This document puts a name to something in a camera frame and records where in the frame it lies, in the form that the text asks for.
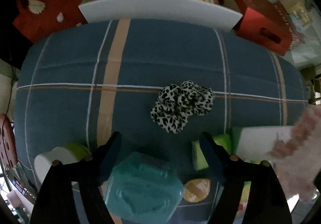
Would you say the white foam board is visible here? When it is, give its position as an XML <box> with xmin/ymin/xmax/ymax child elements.
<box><xmin>78</xmin><ymin>0</ymin><xmax>243</xmax><ymax>31</ymax></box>

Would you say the leopard print scrunchie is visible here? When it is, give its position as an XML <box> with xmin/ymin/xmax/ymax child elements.
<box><xmin>150</xmin><ymin>80</ymin><xmax>215</xmax><ymax>134</ymax></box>

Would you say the red round stool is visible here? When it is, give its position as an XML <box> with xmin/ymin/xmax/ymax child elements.
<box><xmin>0</xmin><ymin>113</ymin><xmax>18</xmax><ymax>168</ymax></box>

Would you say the teal plastic lidded box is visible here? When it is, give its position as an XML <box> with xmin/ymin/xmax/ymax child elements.
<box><xmin>105</xmin><ymin>152</ymin><xmax>184</xmax><ymax>223</ymax></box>

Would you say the white pill bottle green label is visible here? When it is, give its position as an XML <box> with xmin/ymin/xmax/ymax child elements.
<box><xmin>34</xmin><ymin>143</ymin><xmax>90</xmax><ymax>184</ymax></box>

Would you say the white tray green rim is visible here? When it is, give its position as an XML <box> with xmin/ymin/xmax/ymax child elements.
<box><xmin>231</xmin><ymin>126</ymin><xmax>294</xmax><ymax>161</ymax></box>

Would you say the yellow patterned gift bag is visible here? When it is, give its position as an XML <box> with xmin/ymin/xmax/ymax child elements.
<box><xmin>279</xmin><ymin>0</ymin><xmax>312</xmax><ymax>31</ymax></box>

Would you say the red felt tote bag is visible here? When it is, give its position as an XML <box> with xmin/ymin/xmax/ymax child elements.
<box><xmin>13</xmin><ymin>0</ymin><xmax>86</xmax><ymax>43</ymax></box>

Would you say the red cardboard box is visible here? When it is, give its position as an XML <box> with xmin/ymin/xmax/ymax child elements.
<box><xmin>234</xmin><ymin>0</ymin><xmax>293</xmax><ymax>56</ymax></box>

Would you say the pink white fluffy sock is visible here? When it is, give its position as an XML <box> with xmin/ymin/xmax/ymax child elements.
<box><xmin>268</xmin><ymin>105</ymin><xmax>320</xmax><ymax>201</ymax></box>

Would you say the blue plaid tablecloth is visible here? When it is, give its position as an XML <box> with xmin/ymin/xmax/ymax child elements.
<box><xmin>14</xmin><ymin>20</ymin><xmax>308</xmax><ymax>190</ymax></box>

